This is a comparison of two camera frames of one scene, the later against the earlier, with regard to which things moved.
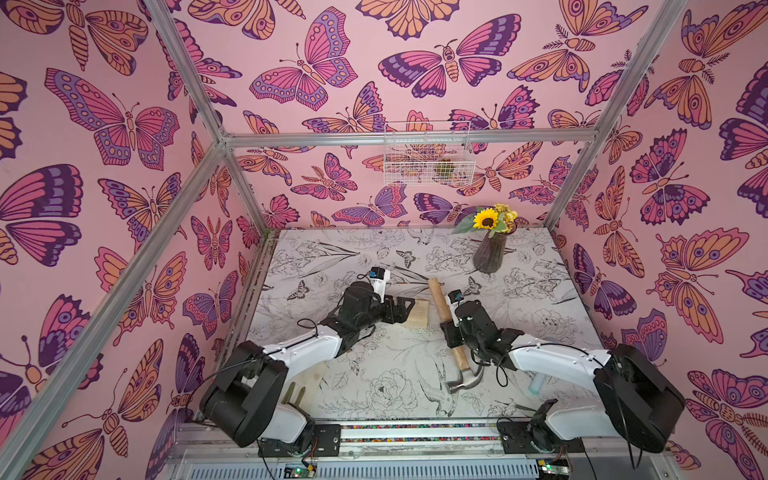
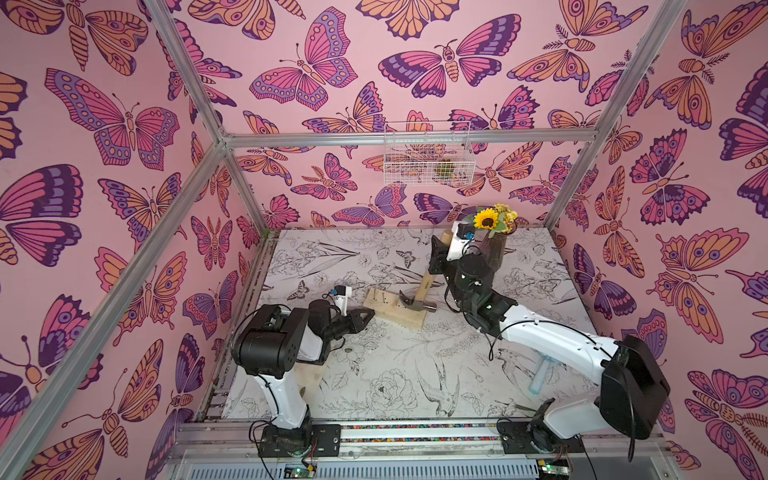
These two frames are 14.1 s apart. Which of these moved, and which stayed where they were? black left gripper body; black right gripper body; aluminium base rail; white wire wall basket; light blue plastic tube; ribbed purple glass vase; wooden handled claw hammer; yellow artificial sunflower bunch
Moved: wooden handled claw hammer; black right gripper body; black left gripper body
Stayed: ribbed purple glass vase; yellow artificial sunflower bunch; aluminium base rail; white wire wall basket; light blue plastic tube
